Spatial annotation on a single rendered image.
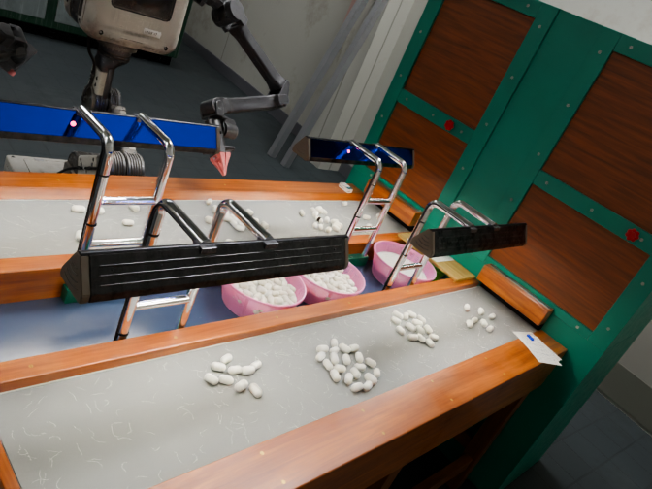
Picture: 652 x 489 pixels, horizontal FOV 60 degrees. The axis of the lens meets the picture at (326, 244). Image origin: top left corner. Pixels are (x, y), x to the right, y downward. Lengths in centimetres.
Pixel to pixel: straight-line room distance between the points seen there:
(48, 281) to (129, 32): 94
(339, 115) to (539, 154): 307
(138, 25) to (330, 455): 149
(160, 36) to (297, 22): 421
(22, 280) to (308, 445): 75
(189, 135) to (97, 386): 71
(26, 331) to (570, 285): 177
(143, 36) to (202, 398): 128
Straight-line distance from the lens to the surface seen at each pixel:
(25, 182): 184
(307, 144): 190
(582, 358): 230
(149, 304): 131
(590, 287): 226
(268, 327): 151
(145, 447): 117
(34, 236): 165
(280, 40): 643
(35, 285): 151
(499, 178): 237
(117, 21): 208
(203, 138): 163
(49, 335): 145
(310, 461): 123
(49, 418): 119
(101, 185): 138
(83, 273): 93
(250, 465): 117
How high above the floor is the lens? 162
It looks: 24 degrees down
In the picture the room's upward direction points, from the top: 25 degrees clockwise
